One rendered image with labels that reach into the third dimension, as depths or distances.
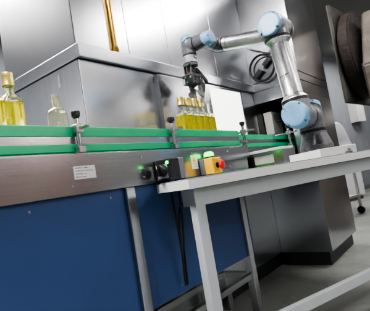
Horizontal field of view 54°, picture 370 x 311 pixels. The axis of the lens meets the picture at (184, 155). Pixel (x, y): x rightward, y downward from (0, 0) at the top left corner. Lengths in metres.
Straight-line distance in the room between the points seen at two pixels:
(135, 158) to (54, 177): 0.33
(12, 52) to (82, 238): 1.24
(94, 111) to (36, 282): 0.81
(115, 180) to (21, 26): 1.10
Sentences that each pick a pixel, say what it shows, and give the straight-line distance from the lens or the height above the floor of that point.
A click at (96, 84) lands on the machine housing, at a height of 1.23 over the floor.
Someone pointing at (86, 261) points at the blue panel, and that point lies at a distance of 1.15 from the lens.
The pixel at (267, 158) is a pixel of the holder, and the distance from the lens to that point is 1.96.
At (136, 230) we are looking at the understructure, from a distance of 1.26.
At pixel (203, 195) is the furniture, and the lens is 1.26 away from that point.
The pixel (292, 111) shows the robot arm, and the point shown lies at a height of 0.96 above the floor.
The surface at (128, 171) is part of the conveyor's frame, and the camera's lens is 1.26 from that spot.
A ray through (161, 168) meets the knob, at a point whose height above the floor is 0.80.
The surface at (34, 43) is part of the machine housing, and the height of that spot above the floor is 1.51.
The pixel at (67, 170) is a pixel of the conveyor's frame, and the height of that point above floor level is 0.83.
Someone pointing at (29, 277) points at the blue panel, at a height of 0.57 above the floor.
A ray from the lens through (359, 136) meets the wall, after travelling 8.41.
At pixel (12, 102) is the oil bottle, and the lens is 1.22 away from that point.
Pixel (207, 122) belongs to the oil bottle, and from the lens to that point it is 1.93.
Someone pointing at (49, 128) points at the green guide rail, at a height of 0.96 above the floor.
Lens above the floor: 0.74
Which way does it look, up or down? 4 degrees up
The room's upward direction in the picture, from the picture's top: 9 degrees counter-clockwise
